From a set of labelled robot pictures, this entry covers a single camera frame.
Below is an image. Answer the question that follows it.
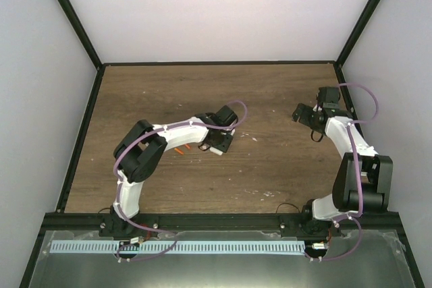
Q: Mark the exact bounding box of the white remote control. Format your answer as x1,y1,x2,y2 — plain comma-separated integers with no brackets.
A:
209,147,223,156

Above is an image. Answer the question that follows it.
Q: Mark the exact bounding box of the purple cable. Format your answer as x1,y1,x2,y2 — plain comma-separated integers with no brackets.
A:
317,82,381,263
112,100,248,263

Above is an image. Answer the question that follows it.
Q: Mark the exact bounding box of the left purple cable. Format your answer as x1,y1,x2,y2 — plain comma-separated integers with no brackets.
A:
112,100,248,263

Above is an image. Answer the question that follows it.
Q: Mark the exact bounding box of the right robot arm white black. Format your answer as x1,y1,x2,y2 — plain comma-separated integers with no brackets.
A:
292,84,394,236

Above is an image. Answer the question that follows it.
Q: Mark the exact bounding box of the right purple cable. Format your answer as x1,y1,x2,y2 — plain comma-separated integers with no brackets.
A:
317,82,381,263

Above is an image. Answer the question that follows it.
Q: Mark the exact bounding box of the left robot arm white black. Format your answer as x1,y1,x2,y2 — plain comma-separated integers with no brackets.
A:
103,105,239,237

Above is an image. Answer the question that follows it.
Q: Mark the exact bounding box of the light blue slotted cable duct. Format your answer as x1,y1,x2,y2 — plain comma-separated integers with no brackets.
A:
49,240,305,255

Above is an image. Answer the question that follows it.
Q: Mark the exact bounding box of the metal front plate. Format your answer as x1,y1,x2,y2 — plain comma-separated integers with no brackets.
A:
29,230,415,287

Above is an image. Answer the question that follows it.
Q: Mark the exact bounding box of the black aluminium frame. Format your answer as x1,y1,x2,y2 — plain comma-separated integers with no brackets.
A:
18,0,426,288

